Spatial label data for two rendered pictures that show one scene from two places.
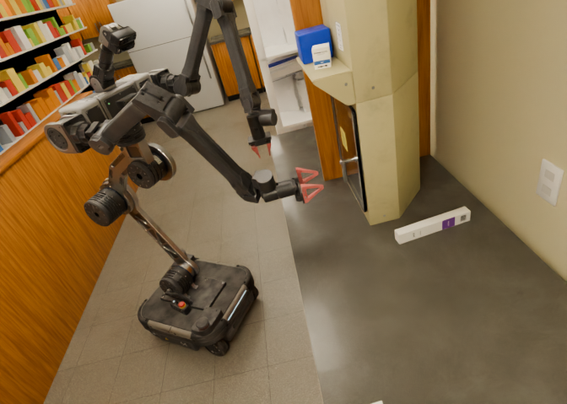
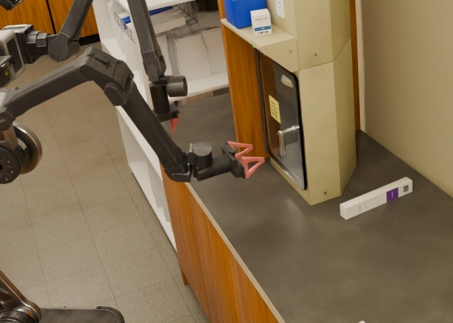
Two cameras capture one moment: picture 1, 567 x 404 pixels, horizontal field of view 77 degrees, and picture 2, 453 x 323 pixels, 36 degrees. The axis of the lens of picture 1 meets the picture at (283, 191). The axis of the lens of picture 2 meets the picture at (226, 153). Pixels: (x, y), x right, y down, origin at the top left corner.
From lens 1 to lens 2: 0.98 m
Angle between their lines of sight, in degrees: 16
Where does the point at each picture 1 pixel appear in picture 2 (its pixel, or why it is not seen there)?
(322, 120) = (243, 89)
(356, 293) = (312, 266)
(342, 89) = (286, 56)
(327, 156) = (247, 133)
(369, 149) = (311, 117)
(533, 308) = not seen: outside the picture
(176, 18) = not seen: outside the picture
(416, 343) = (379, 295)
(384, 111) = (325, 78)
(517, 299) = not seen: outside the picture
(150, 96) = (98, 61)
